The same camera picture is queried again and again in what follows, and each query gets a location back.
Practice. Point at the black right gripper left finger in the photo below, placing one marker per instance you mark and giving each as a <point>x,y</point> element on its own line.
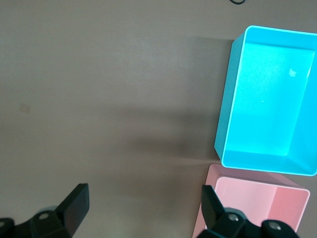
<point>74,205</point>

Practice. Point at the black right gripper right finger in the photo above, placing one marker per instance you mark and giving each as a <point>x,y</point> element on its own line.
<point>210,210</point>

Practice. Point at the pink plastic bin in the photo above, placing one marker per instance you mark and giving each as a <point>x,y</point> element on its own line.
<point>247,198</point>

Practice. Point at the blue plastic bin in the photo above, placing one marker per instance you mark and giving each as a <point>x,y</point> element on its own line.
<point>262,99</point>

